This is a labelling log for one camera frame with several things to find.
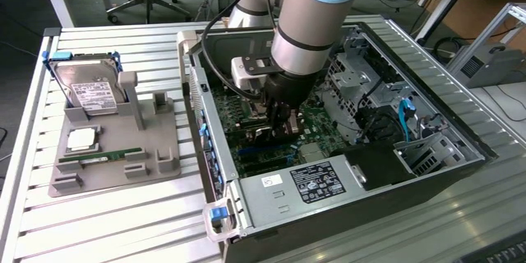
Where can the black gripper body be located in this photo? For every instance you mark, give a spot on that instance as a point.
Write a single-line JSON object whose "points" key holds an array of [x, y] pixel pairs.
{"points": [[290, 89]]}

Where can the NVIDIA graphics card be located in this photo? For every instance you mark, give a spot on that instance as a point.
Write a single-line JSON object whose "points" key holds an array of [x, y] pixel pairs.
{"points": [[263, 136]]}

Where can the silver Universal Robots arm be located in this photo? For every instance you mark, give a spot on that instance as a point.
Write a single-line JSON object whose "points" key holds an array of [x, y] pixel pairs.
{"points": [[312, 29]]}

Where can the CPU socket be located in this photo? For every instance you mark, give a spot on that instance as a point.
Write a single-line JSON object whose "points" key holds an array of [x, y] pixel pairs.
{"points": [[255, 110]]}

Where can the green motherboard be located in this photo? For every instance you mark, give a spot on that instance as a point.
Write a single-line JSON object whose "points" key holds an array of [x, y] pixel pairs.
{"points": [[316, 124]]}

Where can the silver chipset heatsink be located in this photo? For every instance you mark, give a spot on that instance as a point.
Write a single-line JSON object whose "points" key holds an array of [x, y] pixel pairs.
{"points": [[314, 153]]}

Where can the silver drive cage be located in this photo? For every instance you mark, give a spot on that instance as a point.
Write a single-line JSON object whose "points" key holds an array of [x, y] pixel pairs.
{"points": [[357, 79]]}

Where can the grey power supply unit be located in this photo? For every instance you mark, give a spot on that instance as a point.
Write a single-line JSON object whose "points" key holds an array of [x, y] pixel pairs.
{"points": [[263, 201]]}

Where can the blue case latch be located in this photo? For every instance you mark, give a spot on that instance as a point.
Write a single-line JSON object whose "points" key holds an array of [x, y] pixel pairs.
{"points": [[218, 215]]}

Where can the silver disk bay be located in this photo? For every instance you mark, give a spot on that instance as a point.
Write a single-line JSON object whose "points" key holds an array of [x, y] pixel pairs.
{"points": [[431, 158]]}

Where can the black open PC case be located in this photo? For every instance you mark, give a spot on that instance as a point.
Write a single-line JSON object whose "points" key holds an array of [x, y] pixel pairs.
{"points": [[410, 201]]}

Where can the grey parts rack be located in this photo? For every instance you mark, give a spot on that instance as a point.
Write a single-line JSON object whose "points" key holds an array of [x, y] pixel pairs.
{"points": [[115, 139]]}

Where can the green RAM stick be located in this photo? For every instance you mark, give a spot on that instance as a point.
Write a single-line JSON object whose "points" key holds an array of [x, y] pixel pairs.
{"points": [[103, 156]]}

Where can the black office chair base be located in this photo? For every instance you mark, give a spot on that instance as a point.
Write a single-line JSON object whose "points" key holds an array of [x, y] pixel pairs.
{"points": [[148, 4]]}

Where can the hard disk in blue carrier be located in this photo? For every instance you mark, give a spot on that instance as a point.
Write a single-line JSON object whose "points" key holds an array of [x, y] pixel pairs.
{"points": [[92, 90]]}

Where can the silver CPU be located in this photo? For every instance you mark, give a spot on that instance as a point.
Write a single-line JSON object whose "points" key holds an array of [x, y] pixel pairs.
{"points": [[82, 139]]}

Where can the black tripod pole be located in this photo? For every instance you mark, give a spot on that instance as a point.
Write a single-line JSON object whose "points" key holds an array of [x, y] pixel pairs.
{"points": [[451, 1]]}

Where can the grey computer tower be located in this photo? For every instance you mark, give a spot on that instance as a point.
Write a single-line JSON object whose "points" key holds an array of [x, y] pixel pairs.
{"points": [[493, 69]]}

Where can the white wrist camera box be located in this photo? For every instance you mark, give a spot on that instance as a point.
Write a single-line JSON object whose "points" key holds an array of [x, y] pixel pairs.
{"points": [[242, 75]]}

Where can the black plastic duct cover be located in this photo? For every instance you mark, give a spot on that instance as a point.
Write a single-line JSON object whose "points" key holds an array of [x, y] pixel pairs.
{"points": [[378, 164]]}

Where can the aluminium profile frame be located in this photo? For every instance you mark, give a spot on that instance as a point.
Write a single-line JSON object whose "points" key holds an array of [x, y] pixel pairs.
{"points": [[490, 29]]}

